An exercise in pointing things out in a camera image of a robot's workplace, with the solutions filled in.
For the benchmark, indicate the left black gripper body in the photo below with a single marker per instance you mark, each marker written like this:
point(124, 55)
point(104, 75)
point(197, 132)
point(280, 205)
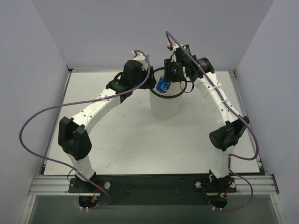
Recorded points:
point(150, 81)

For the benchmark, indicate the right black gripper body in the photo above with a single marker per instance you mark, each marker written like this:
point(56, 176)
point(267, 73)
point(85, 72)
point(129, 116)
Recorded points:
point(168, 76)

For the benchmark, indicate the blue label plastic bottle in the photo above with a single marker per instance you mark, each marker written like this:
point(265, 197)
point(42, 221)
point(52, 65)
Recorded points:
point(162, 86)

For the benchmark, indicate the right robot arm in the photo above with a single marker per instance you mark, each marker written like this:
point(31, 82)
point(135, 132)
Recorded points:
point(230, 122)

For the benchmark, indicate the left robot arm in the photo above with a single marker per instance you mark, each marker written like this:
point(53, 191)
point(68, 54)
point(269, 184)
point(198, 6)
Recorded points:
point(73, 133)

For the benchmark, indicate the white bin with black rim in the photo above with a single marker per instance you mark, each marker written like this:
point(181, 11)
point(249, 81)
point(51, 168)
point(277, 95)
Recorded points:
point(165, 105)

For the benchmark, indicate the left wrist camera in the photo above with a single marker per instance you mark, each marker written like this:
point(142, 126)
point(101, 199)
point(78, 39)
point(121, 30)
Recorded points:
point(142, 58)

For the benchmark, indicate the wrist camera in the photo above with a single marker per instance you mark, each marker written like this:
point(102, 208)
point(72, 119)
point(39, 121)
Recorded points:
point(142, 58)
point(175, 50)

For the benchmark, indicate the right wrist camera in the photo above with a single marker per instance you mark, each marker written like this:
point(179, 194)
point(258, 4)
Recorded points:
point(175, 50)

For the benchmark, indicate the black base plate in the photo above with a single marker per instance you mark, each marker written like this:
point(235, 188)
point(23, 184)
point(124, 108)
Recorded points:
point(154, 197)

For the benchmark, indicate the aluminium frame rail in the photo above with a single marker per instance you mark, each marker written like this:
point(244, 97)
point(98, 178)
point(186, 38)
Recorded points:
point(62, 185)

